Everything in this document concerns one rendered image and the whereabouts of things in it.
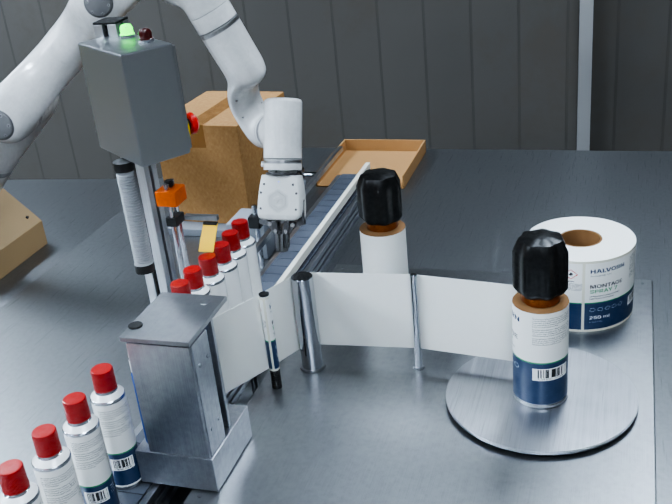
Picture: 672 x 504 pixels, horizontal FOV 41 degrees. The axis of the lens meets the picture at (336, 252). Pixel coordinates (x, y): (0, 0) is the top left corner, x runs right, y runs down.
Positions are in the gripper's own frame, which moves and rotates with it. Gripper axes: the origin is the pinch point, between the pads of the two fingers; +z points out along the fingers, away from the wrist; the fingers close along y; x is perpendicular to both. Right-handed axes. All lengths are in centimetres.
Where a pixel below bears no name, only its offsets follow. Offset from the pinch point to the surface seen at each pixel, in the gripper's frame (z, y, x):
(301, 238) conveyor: 0.6, -1.7, 17.0
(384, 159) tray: -18, 2, 81
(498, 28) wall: -73, 17, 207
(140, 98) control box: -28, -3, -55
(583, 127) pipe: -32, 53, 216
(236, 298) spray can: 7.7, 2.7, -30.8
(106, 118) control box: -25, -13, -49
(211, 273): 2.0, 1.2, -38.4
